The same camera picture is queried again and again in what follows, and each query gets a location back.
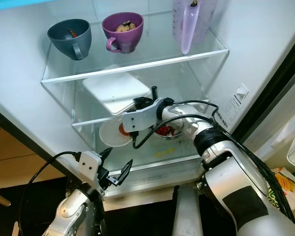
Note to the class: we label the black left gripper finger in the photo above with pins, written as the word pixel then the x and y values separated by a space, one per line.
pixel 124 172
pixel 105 153

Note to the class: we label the clear container with white lid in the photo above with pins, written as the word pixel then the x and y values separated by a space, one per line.
pixel 108 93

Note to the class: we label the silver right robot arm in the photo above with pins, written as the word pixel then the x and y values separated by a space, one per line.
pixel 231 182

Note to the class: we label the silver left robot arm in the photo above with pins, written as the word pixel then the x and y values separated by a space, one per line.
pixel 69 211

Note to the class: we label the clear glass fridge shelf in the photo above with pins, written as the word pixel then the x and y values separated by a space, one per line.
pixel 157 56
pixel 83 117

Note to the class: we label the grey steel fridge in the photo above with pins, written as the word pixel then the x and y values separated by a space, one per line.
pixel 19 64

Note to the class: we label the white bowl with fruit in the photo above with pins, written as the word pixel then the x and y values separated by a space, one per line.
pixel 108 136

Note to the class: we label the orange red round fruit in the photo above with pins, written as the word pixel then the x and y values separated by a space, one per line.
pixel 123 130

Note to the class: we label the steel bowl of red fruit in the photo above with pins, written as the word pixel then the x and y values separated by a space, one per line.
pixel 167 131

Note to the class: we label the purple mug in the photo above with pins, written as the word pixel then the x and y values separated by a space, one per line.
pixel 125 42

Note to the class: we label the dark blue-grey mug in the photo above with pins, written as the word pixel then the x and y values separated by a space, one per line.
pixel 64 44

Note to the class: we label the yellow green juice carton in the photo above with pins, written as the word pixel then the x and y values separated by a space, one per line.
pixel 287 187

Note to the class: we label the white fridge light switch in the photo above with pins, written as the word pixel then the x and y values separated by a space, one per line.
pixel 241 91

